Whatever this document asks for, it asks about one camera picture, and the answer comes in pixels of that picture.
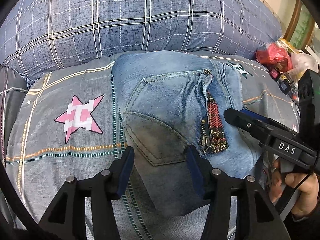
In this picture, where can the dark red small box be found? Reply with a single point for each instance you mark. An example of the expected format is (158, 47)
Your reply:
(274, 74)

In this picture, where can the red plastic bag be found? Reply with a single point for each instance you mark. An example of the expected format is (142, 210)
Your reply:
(272, 55)

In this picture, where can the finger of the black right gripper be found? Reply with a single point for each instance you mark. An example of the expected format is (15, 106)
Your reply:
(257, 129)
(266, 120)

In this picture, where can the blue plaid pillow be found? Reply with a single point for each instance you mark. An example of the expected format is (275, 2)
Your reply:
(40, 36)

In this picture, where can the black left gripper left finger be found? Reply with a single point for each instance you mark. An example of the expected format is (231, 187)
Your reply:
(65, 215)

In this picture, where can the grey patterned bed quilt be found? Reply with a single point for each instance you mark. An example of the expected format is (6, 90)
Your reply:
(69, 124)

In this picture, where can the light blue denim jeans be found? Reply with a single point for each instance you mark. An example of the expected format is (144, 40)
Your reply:
(169, 101)

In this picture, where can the framed wall picture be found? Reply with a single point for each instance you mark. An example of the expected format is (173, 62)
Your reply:
(301, 29)

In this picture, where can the person's right hand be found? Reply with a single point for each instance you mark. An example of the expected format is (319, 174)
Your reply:
(308, 199)

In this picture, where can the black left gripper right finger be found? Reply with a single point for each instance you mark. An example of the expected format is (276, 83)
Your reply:
(256, 217)

